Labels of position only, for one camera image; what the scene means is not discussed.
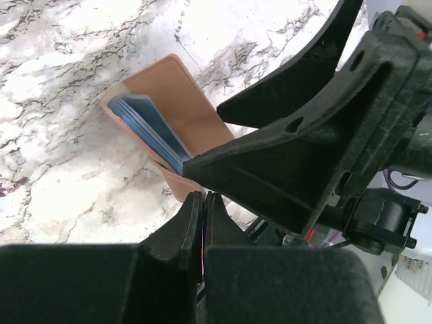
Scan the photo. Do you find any white perforated basket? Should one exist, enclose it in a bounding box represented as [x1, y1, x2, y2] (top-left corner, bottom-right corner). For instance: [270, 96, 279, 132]
[396, 255, 431, 306]

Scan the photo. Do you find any brown leather card holder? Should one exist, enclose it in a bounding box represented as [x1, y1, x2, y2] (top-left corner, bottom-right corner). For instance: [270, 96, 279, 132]
[101, 54, 234, 201]

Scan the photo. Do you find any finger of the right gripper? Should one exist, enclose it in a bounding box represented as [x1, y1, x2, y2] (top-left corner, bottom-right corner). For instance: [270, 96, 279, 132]
[217, 0, 362, 128]
[182, 30, 425, 239]

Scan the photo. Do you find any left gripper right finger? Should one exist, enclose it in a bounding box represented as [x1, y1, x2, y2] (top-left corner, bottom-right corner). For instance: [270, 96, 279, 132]
[204, 193, 384, 323]

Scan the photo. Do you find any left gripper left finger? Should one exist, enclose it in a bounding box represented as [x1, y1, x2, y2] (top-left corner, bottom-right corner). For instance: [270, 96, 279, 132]
[1, 192, 204, 323]

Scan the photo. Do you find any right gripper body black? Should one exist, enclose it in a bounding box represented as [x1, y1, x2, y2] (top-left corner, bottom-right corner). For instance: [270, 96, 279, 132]
[337, 1, 431, 253]

